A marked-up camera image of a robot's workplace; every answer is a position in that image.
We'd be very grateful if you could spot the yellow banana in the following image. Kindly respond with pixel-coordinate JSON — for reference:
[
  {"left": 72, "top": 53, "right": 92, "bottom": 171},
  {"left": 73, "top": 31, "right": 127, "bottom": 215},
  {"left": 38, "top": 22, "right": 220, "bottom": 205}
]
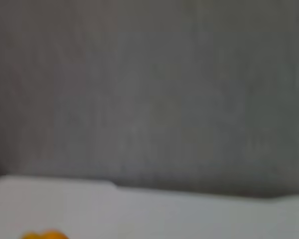
[{"left": 20, "top": 229, "right": 69, "bottom": 239}]

